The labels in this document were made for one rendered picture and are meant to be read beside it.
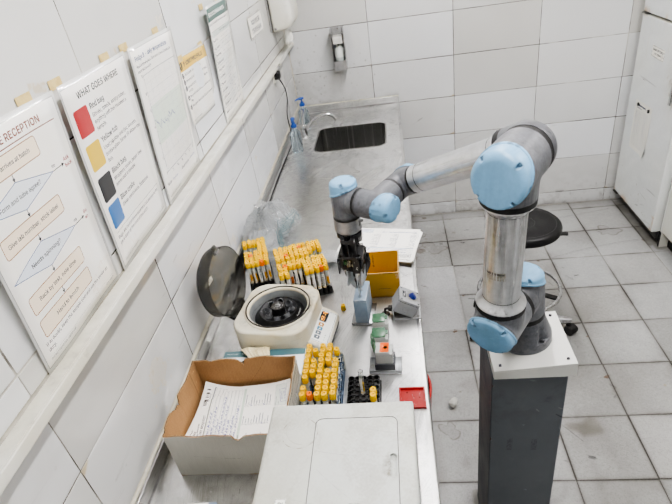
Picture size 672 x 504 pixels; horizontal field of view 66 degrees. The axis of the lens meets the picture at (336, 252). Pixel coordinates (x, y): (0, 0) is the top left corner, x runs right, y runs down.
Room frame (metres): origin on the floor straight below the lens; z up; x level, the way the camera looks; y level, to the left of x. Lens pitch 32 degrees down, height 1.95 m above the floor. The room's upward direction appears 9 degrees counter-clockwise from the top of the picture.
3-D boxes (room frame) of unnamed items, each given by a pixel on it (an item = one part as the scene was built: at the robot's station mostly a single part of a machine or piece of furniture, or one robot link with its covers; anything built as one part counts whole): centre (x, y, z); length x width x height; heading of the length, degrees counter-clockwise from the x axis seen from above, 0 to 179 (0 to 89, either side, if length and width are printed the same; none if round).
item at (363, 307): (1.29, -0.06, 0.92); 0.10 x 0.07 x 0.10; 166
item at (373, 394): (0.92, -0.01, 0.93); 0.17 x 0.09 x 0.11; 171
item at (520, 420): (1.05, -0.47, 0.44); 0.20 x 0.20 x 0.87; 81
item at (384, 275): (1.43, -0.13, 0.93); 0.13 x 0.13 x 0.10; 80
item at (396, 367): (1.05, -0.09, 0.89); 0.09 x 0.05 x 0.04; 79
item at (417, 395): (0.92, -0.14, 0.88); 0.07 x 0.07 x 0.01; 81
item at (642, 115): (2.93, -1.96, 0.62); 0.23 x 0.02 x 0.31; 171
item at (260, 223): (1.79, 0.28, 0.97); 0.26 x 0.17 x 0.19; 5
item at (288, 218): (1.96, 0.22, 0.94); 0.20 x 0.17 x 0.14; 146
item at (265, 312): (1.25, 0.20, 0.97); 0.15 x 0.15 x 0.07
